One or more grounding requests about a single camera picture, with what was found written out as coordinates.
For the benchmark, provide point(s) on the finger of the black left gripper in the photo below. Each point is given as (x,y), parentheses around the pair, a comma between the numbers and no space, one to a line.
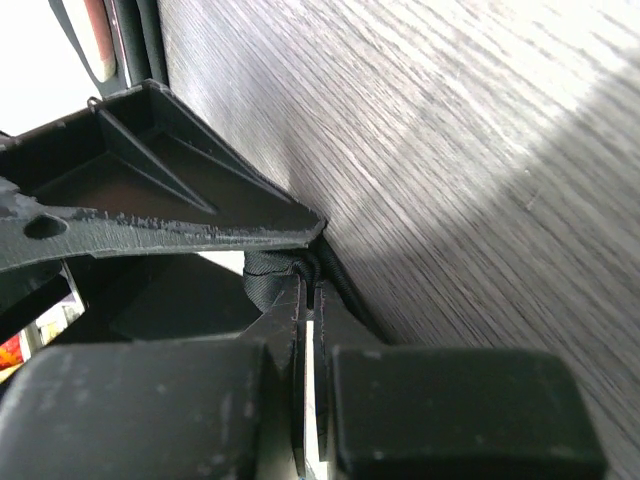
(137,173)

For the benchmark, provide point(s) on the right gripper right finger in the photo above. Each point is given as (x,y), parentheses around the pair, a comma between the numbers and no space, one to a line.
(416,412)

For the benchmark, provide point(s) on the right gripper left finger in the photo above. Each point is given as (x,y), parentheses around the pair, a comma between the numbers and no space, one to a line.
(189,409)

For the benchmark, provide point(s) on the black placemat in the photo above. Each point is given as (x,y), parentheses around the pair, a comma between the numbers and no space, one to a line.
(139,29)

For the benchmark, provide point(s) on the pink cream plate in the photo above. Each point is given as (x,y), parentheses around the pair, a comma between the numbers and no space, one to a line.
(90,25)

